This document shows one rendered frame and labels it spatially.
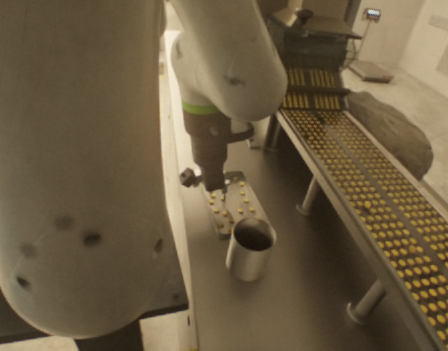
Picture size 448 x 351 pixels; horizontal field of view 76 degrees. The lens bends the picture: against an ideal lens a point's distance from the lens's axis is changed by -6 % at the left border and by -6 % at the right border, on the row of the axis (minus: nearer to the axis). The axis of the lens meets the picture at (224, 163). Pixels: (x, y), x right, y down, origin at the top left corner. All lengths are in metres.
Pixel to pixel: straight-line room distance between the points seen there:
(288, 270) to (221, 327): 0.18
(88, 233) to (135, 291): 0.06
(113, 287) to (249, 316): 0.40
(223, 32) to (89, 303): 0.28
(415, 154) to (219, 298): 0.59
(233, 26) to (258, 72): 0.07
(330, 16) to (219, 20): 0.63
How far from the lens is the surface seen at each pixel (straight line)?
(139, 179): 0.17
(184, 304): 0.44
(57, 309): 0.22
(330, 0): 0.93
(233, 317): 0.57
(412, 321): 0.51
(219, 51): 0.36
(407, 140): 0.89
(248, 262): 0.57
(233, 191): 0.77
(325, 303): 0.64
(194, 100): 0.53
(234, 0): 0.34
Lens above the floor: 1.31
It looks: 36 degrees down
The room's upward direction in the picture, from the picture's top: 9 degrees clockwise
